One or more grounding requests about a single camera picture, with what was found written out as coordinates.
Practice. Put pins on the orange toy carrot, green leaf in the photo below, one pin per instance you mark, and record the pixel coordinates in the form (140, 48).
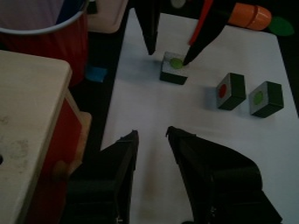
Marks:
(248, 16)

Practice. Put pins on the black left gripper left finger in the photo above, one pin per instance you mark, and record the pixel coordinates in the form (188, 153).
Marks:
(104, 180)

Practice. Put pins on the blue tape patch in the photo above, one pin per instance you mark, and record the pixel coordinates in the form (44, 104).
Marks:
(96, 74)

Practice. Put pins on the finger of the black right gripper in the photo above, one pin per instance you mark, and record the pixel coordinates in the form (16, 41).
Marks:
(149, 23)
(213, 26)

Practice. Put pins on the light brown plate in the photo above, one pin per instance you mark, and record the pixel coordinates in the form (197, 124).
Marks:
(110, 16)

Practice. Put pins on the green toy sushi piece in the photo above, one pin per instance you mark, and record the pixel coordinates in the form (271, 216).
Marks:
(171, 74)
(268, 99)

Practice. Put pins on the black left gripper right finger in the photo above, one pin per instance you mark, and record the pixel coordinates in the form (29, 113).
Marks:
(217, 186)

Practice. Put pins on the red plastic cup, white rim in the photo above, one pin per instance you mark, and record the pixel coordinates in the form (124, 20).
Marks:
(46, 43)

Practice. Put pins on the white cutting board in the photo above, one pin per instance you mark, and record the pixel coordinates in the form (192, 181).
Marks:
(163, 110)

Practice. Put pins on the wooden box with red sides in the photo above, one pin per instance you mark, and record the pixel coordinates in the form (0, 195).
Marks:
(26, 116)

